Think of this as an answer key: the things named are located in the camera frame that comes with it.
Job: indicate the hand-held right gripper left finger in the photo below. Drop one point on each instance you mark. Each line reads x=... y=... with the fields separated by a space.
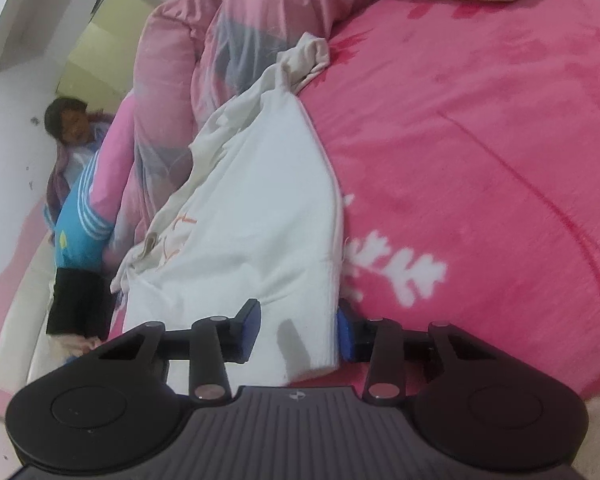
x=250 y=332

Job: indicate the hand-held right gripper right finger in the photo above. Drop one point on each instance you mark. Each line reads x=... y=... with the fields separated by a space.
x=342 y=335

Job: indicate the white sweatshirt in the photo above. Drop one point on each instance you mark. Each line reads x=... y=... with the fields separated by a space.
x=260 y=200

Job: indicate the black garment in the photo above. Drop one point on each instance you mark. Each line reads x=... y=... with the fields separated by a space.
x=77 y=305

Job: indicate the blue pink striped blanket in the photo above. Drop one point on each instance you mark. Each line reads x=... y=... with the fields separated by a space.
x=80 y=230

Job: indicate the pink floral bed sheet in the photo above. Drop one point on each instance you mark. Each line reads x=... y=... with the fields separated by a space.
x=480 y=160

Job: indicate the pink grey floral quilt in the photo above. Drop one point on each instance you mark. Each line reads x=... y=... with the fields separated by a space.
x=180 y=50

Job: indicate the pale yellow wardrobe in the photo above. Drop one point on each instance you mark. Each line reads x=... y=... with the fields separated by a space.
x=105 y=60

